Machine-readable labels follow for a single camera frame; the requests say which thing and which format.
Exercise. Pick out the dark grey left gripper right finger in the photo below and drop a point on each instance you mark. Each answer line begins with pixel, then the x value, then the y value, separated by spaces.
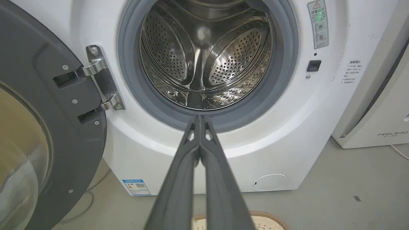
pixel 220 191

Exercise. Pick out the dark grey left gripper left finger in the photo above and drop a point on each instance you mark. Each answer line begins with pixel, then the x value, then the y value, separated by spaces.
pixel 179 188

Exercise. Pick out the stainless steel washing machine drum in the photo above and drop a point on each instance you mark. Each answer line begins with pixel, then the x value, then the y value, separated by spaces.
pixel 206 54

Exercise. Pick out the grey washing machine door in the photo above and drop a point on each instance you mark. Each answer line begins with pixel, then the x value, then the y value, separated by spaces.
pixel 48 118

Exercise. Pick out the blue energy label sticker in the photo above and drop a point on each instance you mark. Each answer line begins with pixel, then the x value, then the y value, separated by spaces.
pixel 136 187

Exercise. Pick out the woven laundry basket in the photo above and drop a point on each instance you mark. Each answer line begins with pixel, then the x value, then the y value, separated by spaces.
pixel 271 222

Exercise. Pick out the white front-load washing machine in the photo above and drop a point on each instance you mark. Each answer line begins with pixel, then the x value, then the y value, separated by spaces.
pixel 287 127

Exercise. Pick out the grey rubber door gasket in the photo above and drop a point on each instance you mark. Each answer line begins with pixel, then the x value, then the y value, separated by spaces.
pixel 284 80

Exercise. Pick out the chrome door hinge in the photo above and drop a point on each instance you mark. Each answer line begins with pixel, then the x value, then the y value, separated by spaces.
pixel 101 76

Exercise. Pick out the white Feelbird appliance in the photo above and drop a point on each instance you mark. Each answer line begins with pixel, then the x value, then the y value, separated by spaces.
pixel 380 105

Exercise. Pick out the warning sticker label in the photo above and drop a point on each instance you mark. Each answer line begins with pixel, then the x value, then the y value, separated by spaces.
pixel 318 24

